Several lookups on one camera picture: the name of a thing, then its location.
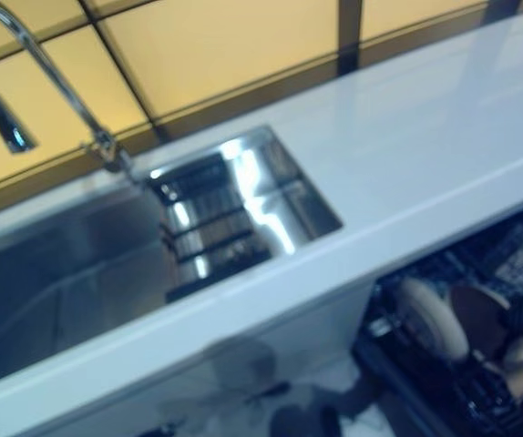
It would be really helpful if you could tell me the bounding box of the beige round plate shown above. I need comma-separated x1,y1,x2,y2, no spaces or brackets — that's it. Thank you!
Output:
396,276,471,361
450,281,520,363

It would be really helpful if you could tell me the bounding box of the black dishwasher lower rack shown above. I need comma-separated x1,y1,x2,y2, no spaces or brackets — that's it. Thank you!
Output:
364,253,523,437

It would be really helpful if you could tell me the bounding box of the white glossy cabinet door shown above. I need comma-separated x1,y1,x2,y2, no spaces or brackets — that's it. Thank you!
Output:
206,279,375,384
0,345,226,437

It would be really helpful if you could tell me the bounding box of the black sink dish rack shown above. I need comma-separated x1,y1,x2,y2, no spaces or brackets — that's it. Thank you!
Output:
149,158,291,305

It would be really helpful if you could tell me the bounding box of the stainless steel sink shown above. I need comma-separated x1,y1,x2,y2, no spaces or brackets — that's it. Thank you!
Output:
0,124,345,393

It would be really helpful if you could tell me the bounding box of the chrome gooseneck faucet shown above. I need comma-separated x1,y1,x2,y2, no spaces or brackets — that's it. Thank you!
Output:
0,0,134,178

